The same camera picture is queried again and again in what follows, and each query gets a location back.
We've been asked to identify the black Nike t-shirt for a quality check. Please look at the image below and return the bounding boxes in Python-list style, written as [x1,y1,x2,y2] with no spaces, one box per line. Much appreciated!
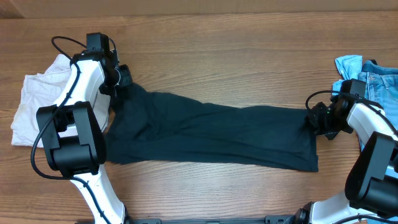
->
[104,84,318,172]

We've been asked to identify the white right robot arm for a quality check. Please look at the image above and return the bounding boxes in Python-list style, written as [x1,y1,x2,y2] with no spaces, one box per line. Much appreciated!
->
[293,79,397,223]

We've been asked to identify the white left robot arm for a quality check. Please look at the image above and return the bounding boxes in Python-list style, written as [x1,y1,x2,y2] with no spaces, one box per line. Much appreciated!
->
[30,32,132,223]

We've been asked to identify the light blue crumpled cloth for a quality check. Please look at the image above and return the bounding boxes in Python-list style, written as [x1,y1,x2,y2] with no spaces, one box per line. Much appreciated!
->
[332,55,363,91]

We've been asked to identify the blue denim jeans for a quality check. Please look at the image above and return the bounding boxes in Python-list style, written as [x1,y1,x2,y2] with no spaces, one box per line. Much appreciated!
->
[357,59,398,224]

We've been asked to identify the folded white beige pants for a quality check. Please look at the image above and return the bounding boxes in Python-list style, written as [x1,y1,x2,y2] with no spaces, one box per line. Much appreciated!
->
[11,54,111,146]

